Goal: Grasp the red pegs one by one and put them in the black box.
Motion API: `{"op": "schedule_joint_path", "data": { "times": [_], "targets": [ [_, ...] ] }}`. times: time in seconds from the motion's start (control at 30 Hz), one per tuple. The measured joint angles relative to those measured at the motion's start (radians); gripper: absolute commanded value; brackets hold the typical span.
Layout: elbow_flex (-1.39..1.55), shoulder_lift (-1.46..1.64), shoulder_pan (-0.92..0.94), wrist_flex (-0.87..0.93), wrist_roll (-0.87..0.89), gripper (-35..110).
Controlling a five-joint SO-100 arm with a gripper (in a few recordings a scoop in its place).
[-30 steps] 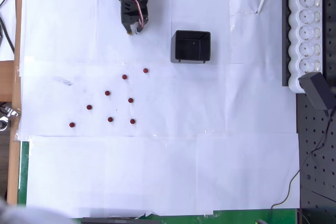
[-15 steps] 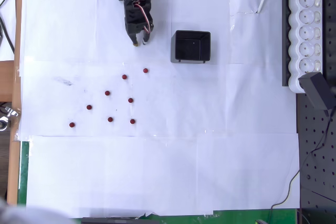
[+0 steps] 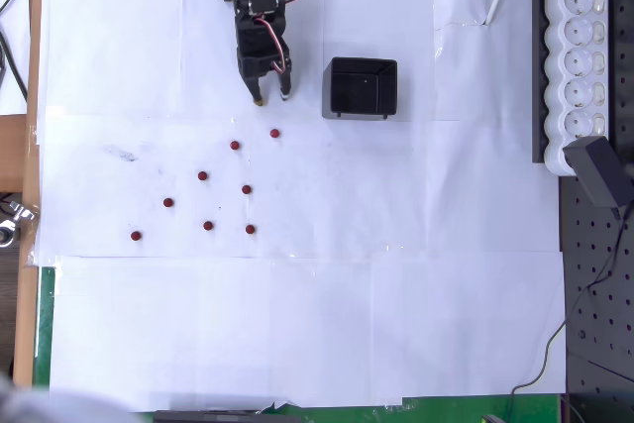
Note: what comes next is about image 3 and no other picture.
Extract black plastic bin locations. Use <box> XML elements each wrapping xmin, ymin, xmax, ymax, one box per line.
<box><xmin>321</xmin><ymin>56</ymin><xmax>399</xmax><ymax>121</ymax></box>

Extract white paper table cover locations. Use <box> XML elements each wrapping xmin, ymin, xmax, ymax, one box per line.
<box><xmin>33</xmin><ymin>0</ymin><xmax>569</xmax><ymax>414</ymax></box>

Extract brown wooden board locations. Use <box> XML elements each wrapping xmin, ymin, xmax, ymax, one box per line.
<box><xmin>12</xmin><ymin>0</ymin><xmax>45</xmax><ymax>388</ymax></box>

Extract metal clamp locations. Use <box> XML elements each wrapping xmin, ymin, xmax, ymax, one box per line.
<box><xmin>0</xmin><ymin>199</ymin><xmax>39</xmax><ymax>247</ymax></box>

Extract white power strip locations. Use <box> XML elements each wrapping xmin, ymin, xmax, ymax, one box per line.
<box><xmin>543</xmin><ymin>0</ymin><xmax>610</xmax><ymax>177</ymax></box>

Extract green cutting mat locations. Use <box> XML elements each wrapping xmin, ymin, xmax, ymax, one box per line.
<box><xmin>33</xmin><ymin>265</ymin><xmax>566</xmax><ymax>423</ymax></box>

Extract black power adapter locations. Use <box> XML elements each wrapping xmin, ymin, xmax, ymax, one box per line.
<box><xmin>563</xmin><ymin>135</ymin><xmax>628</xmax><ymax>210</ymax></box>

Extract dark ribbed panel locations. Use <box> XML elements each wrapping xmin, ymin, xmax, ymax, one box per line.
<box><xmin>0</xmin><ymin>244</ymin><xmax>24</xmax><ymax>374</ymax></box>

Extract flat black device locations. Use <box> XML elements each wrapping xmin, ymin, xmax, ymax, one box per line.
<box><xmin>152</xmin><ymin>409</ymin><xmax>302</xmax><ymax>423</ymax></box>

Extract blurry grey object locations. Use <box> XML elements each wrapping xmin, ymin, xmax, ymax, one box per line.
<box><xmin>0</xmin><ymin>371</ymin><xmax>133</xmax><ymax>423</ymax></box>

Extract black perforated pegboard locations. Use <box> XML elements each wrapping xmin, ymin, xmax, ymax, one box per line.
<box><xmin>558</xmin><ymin>0</ymin><xmax>634</xmax><ymax>423</ymax></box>

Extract thick black cable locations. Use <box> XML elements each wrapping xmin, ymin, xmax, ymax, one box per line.
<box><xmin>0</xmin><ymin>30</ymin><xmax>29</xmax><ymax>103</ymax></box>

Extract thin black adapter cable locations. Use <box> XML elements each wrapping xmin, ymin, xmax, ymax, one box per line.
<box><xmin>508</xmin><ymin>204</ymin><xmax>634</xmax><ymax>423</ymax></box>

